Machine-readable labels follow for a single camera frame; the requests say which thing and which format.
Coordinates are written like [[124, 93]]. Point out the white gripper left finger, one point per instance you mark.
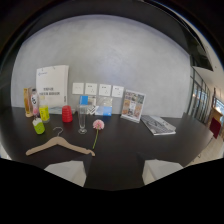
[[70, 169]]

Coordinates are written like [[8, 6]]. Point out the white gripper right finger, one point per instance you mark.
[[160, 168]]

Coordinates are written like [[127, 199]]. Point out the red plastic cup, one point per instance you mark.
[[67, 114]]

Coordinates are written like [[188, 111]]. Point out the wooden clothes hanger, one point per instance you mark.
[[58, 144]]

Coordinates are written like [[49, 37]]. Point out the grey magazine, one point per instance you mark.
[[157, 125]]

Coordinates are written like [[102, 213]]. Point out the clear tall glass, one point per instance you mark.
[[82, 120]]

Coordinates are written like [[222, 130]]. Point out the pink artificial flower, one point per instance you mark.
[[98, 126]]

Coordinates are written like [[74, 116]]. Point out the teal flat packet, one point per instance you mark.
[[55, 110]]

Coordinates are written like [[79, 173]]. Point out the yellow drink bottle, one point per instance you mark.
[[44, 111]]

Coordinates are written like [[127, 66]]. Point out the colourful standing brochure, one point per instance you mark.
[[133, 106]]

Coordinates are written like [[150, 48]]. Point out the red chair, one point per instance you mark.
[[215, 127]]

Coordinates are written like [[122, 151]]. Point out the blue white box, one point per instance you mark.
[[84, 100]]

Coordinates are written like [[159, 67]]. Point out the clear plastic package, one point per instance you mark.
[[104, 106]]

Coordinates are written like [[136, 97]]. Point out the pink label bottle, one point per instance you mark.
[[34, 101]]

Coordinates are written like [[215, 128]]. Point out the orange yellow box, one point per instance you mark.
[[27, 101]]

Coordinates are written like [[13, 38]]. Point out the white wall socket plate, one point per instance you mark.
[[91, 89], [104, 90], [117, 91], [78, 88]]

